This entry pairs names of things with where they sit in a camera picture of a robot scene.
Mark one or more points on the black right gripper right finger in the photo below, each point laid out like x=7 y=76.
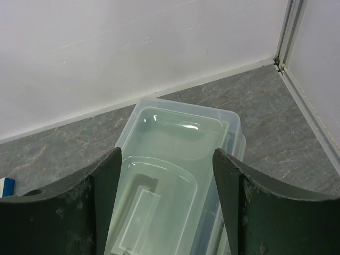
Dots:
x=263 y=215

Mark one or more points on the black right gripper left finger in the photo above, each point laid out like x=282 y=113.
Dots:
x=69 y=216

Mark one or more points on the translucent green tool box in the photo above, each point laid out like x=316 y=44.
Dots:
x=167 y=200

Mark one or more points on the blue white small box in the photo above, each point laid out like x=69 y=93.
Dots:
x=7 y=186

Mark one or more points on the aluminium frame post right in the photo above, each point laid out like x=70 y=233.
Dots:
x=291 y=23

